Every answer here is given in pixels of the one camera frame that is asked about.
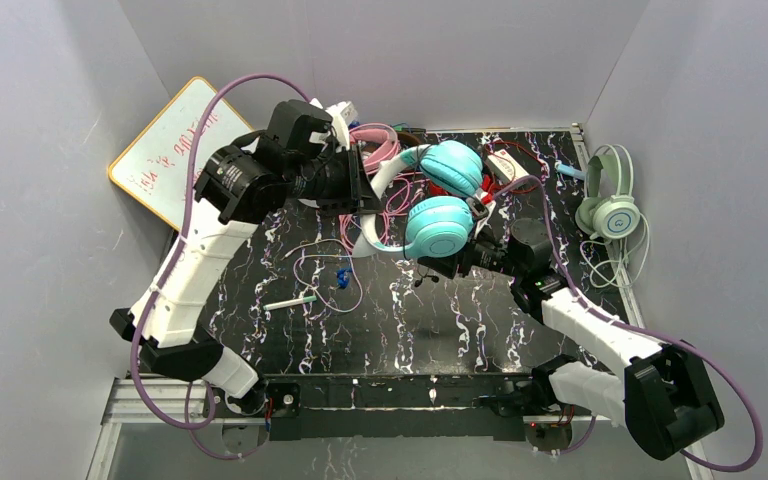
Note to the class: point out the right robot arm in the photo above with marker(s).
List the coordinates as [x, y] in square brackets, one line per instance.
[659, 392]

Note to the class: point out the white board yellow frame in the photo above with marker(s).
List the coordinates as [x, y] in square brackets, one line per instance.
[152, 168]

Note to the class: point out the white red small box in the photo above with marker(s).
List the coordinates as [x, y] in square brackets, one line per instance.
[505, 167]

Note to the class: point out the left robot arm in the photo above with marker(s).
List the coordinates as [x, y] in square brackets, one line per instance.
[305, 153]

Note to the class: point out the red headphones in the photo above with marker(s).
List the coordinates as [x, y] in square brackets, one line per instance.
[489, 186]

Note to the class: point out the white green marker pen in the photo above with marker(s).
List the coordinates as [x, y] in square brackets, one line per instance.
[290, 303]

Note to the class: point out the pink headphones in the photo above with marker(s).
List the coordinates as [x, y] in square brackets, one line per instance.
[379, 142]

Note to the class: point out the black table front rail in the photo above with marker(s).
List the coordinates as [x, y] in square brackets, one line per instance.
[497, 405]

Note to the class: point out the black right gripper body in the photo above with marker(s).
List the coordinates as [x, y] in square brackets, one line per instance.
[462, 262]

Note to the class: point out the teal white cat-ear headphones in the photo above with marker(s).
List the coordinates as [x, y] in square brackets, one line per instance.
[437, 226]

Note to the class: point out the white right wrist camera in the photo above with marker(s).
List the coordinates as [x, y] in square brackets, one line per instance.
[480, 208]

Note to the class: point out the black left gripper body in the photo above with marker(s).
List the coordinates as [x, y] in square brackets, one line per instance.
[363, 181]

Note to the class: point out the mint green headphones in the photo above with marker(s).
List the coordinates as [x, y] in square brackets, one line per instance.
[608, 215]

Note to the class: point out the light blue pen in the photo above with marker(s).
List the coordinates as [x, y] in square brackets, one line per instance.
[569, 171]

